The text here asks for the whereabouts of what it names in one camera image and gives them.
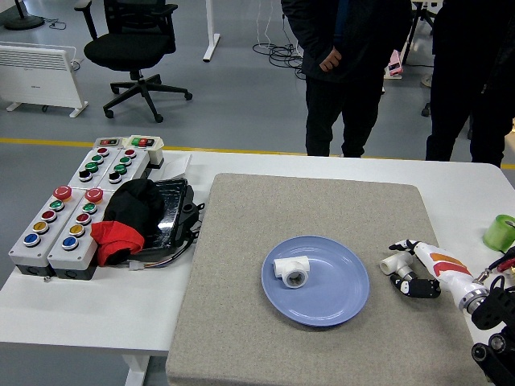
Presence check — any white tee pipe fitting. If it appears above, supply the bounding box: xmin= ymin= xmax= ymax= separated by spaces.
xmin=273 ymin=256 xmax=311 ymax=290

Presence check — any red cloth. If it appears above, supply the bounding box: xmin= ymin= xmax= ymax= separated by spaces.
xmin=90 ymin=220 xmax=145 ymax=267

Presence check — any person's hand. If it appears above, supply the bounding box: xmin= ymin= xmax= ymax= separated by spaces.
xmin=319 ymin=47 xmax=343 ymax=72

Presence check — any pink phone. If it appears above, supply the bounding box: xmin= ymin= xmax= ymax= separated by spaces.
xmin=388 ymin=50 xmax=404 ymax=77

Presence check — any white panel heater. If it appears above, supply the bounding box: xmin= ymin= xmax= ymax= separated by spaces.
xmin=0 ymin=43 xmax=89 ymax=119

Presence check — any black round stand base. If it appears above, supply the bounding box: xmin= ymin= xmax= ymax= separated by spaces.
xmin=3 ymin=0 xmax=45 ymax=31

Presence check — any black flat electronic device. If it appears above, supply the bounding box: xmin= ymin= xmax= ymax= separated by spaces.
xmin=132 ymin=178 xmax=206 ymax=259

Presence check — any green tape roll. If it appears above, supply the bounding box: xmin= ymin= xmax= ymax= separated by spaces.
xmin=482 ymin=214 xmax=515 ymax=250

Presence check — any black cloth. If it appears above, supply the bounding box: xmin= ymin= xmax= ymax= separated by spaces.
xmin=103 ymin=179 xmax=166 ymax=242

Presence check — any floor cable bundle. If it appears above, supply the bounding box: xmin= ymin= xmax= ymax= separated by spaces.
xmin=252 ymin=42 xmax=307 ymax=80

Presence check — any black office chair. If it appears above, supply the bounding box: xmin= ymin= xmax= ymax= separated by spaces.
xmin=74 ymin=0 xmax=193 ymax=124

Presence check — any five-button control box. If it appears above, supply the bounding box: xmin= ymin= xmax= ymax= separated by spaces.
xmin=47 ymin=187 xmax=105 ymax=280
xmin=8 ymin=185 xmax=73 ymax=277

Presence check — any white paper sheet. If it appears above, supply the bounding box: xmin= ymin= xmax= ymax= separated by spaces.
xmin=160 ymin=154 xmax=193 ymax=180

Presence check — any white green-red switch box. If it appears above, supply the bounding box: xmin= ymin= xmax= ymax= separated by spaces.
xmin=122 ymin=134 xmax=165 ymax=166

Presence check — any white desk leg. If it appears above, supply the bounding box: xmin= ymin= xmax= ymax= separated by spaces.
xmin=202 ymin=0 xmax=221 ymax=63

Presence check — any grey-brown mat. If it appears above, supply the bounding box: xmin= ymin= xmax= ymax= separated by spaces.
xmin=165 ymin=172 xmax=490 ymax=386

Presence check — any person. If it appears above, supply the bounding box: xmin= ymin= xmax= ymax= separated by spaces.
xmin=280 ymin=0 xmax=414 ymax=158
xmin=425 ymin=0 xmax=515 ymax=169

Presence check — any four-button control box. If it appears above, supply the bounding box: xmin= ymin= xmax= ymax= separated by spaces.
xmin=96 ymin=148 xmax=150 ymax=192
xmin=67 ymin=146 xmax=122 ymax=190

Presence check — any blue round plate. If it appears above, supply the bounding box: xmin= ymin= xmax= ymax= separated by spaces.
xmin=262 ymin=235 xmax=371 ymax=327

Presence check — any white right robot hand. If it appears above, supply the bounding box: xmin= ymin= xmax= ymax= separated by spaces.
xmin=388 ymin=239 xmax=484 ymax=303

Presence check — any white plug with coloured wires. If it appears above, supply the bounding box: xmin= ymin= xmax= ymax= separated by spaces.
xmin=127 ymin=257 xmax=174 ymax=273

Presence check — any small grey switch box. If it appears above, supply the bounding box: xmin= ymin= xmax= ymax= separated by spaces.
xmin=93 ymin=137 xmax=129 ymax=149

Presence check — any white table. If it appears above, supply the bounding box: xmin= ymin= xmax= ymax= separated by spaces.
xmin=0 ymin=150 xmax=515 ymax=386

